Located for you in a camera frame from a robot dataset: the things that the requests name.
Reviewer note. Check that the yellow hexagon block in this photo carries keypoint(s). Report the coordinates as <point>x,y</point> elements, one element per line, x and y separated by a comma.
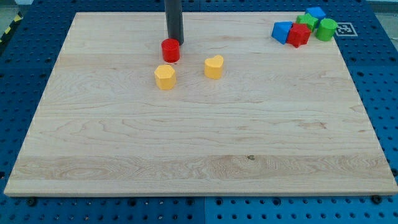
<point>165,77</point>

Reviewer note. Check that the blue triangle block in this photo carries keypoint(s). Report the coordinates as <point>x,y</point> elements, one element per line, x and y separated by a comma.
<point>281,31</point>

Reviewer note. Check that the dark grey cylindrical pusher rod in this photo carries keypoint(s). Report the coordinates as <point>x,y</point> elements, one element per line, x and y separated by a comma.
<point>174,20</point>

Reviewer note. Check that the yellow black hazard tape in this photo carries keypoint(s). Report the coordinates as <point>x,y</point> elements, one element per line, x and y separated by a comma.
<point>10,30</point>

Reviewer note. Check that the green star block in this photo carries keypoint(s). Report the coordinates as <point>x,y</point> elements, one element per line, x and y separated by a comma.
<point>307,19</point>

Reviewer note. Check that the blue cube block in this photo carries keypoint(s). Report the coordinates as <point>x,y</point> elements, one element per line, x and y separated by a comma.
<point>316,12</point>

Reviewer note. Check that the yellow heart block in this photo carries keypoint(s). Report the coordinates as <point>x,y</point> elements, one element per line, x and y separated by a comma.
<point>214,67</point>

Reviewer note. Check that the green cylinder block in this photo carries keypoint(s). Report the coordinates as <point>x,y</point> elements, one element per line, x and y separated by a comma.
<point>326,29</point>

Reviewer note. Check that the white fiducial marker tag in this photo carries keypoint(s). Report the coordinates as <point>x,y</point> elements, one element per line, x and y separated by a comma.
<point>345,29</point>

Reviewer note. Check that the red cylinder block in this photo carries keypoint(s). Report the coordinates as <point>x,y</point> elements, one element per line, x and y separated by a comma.
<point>170,50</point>

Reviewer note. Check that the red star block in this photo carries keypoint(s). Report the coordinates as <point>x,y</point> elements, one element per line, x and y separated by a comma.
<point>299,34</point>

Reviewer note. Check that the light wooden board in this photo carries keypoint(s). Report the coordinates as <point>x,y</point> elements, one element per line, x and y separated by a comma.
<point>281,121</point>

